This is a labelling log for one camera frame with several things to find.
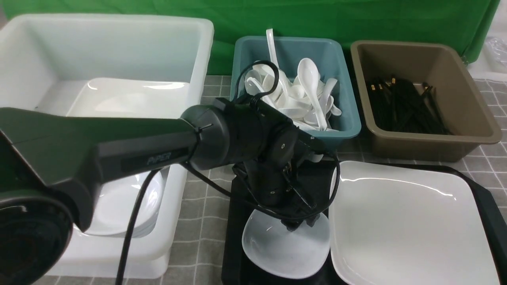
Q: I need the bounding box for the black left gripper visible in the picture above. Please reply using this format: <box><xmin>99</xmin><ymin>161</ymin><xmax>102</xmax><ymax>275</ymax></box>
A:
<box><xmin>232</xmin><ymin>131</ymin><xmax>339</xmax><ymax>232</ymax></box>

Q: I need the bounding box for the white plates stack in bin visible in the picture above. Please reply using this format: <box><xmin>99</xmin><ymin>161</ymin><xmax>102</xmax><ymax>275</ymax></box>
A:
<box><xmin>67</xmin><ymin>78</ymin><xmax>190</xmax><ymax>119</ymax></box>

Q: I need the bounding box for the large white square plate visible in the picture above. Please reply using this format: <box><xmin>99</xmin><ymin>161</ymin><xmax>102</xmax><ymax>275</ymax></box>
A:
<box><xmin>328</xmin><ymin>161</ymin><xmax>501</xmax><ymax>285</ymax></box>

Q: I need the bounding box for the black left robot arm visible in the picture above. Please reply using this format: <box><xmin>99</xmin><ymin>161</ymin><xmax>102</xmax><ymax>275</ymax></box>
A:
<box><xmin>1</xmin><ymin>95</ymin><xmax>340</xmax><ymax>285</ymax></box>

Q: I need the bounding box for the large white plastic bin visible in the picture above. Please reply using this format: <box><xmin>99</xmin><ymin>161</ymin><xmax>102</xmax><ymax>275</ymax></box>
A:
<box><xmin>1</xmin><ymin>14</ymin><xmax>214</xmax><ymax>279</ymax></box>

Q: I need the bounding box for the brown plastic bin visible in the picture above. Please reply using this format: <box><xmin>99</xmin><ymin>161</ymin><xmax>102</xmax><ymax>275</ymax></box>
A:
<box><xmin>350</xmin><ymin>40</ymin><xmax>502</xmax><ymax>162</ymax></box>

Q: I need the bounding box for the white bowls stack in bin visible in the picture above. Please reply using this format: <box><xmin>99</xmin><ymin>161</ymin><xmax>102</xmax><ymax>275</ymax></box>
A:
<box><xmin>84</xmin><ymin>172</ymin><xmax>164</xmax><ymax>238</ymax></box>

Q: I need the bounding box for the black serving tray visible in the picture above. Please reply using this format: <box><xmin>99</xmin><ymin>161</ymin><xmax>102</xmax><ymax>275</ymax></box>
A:
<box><xmin>221</xmin><ymin>163</ymin><xmax>507</xmax><ymax>285</ymax></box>

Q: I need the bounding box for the green backdrop cloth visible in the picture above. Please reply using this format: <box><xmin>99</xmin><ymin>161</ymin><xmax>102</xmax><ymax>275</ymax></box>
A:
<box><xmin>1</xmin><ymin>0</ymin><xmax>499</xmax><ymax>75</ymax></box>

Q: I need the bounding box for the white ceramic soup spoon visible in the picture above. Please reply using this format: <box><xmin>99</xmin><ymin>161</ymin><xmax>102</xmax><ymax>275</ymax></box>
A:
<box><xmin>297</xmin><ymin>58</ymin><xmax>327</xmax><ymax>131</ymax></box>

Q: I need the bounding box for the pile of white spoons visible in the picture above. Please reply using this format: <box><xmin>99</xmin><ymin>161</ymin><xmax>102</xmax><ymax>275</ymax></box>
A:
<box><xmin>244</xmin><ymin>29</ymin><xmax>342</xmax><ymax>131</ymax></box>

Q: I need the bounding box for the pile of black chopsticks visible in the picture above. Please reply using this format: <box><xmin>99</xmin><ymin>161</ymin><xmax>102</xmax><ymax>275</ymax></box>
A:
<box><xmin>366</xmin><ymin>75</ymin><xmax>453</xmax><ymax>135</ymax></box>

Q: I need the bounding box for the small white bowl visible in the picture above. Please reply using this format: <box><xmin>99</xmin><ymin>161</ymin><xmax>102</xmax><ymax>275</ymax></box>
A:
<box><xmin>242</xmin><ymin>210</ymin><xmax>331</xmax><ymax>279</ymax></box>

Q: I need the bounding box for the teal plastic bin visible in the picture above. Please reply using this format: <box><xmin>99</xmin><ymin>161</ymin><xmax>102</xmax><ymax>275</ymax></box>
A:
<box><xmin>229</xmin><ymin>36</ymin><xmax>362</xmax><ymax>150</ymax></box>

